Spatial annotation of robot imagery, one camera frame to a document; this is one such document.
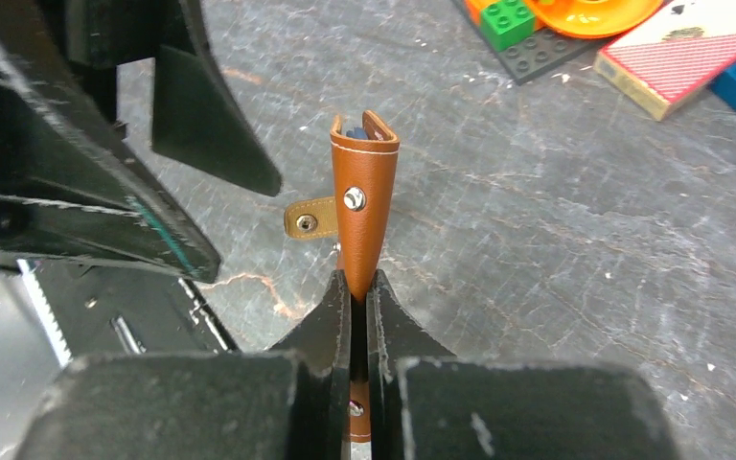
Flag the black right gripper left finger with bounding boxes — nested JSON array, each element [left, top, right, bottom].
[[18, 271, 351, 459]]

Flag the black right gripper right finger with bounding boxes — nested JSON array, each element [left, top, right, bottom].
[[366, 271, 679, 459]]

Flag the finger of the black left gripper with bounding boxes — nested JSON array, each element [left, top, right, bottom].
[[66, 1, 283, 196], [0, 1, 220, 282]]

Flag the brown leather card holder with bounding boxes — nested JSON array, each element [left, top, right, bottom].
[[284, 110, 401, 444]]

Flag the red playing card box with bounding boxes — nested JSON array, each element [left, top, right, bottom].
[[594, 1, 736, 121]]

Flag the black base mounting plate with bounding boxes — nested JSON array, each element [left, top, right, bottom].
[[17, 260, 238, 367]]

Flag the green building block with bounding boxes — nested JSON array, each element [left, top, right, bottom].
[[479, 0, 536, 52]]

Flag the dark grey block baseplate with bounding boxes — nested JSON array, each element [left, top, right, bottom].
[[451, 0, 609, 85]]

